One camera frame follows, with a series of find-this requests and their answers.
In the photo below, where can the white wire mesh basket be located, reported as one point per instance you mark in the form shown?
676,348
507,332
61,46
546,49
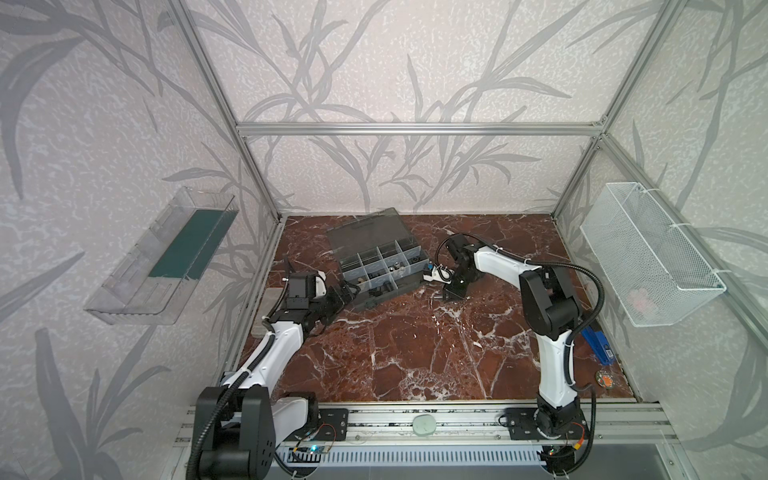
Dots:
656,272

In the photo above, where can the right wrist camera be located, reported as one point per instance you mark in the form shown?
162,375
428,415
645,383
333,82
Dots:
437,273

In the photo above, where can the blue stapler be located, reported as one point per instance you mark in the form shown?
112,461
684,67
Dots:
600,346

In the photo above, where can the clear plastic wall bin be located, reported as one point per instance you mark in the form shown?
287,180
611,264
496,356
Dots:
155,280

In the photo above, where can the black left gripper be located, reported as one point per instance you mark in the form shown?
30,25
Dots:
335,300

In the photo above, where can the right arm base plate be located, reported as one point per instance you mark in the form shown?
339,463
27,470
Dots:
543,423

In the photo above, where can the green oval button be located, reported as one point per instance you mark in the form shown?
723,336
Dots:
424,425

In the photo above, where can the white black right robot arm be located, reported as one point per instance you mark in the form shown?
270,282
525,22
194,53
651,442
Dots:
551,308

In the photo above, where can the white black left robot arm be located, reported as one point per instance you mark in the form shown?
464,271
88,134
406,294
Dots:
237,427

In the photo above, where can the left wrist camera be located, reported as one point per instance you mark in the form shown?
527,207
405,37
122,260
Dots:
305,288

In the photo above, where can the small round orange object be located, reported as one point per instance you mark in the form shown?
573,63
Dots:
604,379

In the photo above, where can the green circuit board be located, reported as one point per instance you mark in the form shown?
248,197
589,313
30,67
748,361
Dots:
310,453

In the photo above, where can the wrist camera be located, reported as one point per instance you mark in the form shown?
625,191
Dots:
305,288
437,273

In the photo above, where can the grey compartment organizer box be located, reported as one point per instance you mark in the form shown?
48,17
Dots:
379,257

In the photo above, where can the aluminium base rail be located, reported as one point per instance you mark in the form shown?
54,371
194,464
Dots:
484,422

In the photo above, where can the aluminium horizontal frame bar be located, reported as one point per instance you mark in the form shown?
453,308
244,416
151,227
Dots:
254,129

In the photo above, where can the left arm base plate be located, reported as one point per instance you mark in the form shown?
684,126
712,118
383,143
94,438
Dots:
332,425

